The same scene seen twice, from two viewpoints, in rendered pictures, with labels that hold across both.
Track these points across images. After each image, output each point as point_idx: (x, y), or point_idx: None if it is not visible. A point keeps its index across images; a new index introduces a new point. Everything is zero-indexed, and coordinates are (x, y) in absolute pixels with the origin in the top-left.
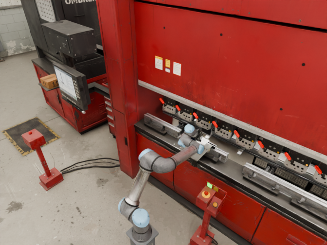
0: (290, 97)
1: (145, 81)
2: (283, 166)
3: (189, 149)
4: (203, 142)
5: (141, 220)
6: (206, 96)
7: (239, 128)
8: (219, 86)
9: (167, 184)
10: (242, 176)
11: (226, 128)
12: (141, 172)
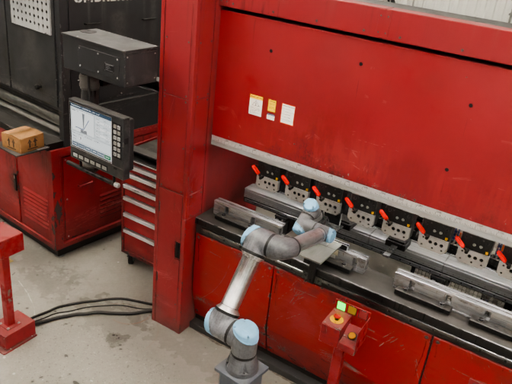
0: (458, 152)
1: (225, 138)
2: (456, 276)
3: (315, 232)
4: None
5: (248, 333)
6: (334, 156)
7: (387, 206)
8: (356, 140)
9: None
10: (393, 291)
11: (366, 208)
12: (247, 260)
